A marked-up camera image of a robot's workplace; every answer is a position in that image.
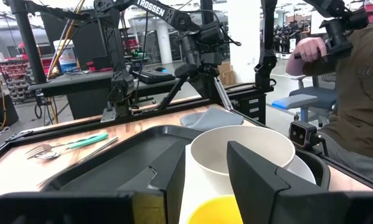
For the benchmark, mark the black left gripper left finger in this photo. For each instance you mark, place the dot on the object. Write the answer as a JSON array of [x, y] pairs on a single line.
[[173, 186]]

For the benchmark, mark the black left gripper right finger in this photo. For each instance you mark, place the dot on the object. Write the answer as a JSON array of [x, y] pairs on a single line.
[[257, 186]]

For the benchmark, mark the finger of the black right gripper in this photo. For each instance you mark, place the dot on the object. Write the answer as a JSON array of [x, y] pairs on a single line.
[[210, 85], [199, 85]]

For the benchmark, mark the white round plate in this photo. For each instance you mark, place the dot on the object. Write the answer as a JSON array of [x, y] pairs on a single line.
[[192, 186]]

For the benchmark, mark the grey cloth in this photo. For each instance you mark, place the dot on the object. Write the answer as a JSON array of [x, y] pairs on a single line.
[[211, 119]]

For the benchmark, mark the beige bowl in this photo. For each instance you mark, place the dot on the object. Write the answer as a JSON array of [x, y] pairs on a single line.
[[214, 149]]

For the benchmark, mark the metal fork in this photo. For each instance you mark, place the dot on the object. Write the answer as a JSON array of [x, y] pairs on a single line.
[[36, 150]]

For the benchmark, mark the person's forearm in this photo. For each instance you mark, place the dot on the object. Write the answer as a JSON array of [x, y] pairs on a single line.
[[293, 68]]

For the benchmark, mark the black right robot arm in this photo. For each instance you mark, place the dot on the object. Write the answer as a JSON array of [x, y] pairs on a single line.
[[152, 9]]

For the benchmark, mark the black plastic tray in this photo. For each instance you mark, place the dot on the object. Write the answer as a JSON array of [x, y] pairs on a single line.
[[111, 168]]

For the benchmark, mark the cardboard box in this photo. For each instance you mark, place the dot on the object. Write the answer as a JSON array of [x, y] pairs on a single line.
[[225, 73]]

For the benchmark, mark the black labelled drawer unit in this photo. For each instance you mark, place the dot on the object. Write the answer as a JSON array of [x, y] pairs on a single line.
[[251, 107]]

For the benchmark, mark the backlit computer keyboard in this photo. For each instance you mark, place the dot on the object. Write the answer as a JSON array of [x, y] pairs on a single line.
[[153, 76]]

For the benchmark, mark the blue office chair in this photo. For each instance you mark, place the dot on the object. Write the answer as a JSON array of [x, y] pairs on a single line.
[[310, 98]]

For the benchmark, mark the person's hand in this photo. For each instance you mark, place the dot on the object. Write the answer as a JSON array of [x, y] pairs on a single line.
[[309, 49]]

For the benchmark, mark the black side desk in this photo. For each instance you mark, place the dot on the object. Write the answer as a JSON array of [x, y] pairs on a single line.
[[80, 84]]

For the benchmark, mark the white plastic bucket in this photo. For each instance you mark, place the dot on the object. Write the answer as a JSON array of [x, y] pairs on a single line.
[[64, 56]]

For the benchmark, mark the person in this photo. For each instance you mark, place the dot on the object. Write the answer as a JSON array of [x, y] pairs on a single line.
[[360, 93]]

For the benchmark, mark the black upright pole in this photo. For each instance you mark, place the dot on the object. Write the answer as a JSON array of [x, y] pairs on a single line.
[[27, 46]]

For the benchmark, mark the red parts bin rack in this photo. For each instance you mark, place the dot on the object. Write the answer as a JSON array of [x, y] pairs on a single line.
[[15, 77]]

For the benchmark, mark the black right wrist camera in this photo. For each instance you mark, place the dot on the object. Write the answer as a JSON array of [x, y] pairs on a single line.
[[211, 34]]

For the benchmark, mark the black table-level camera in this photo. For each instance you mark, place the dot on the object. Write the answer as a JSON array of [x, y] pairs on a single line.
[[299, 134]]

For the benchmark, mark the black aluminium rig frame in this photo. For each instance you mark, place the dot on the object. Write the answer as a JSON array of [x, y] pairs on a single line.
[[80, 125]]

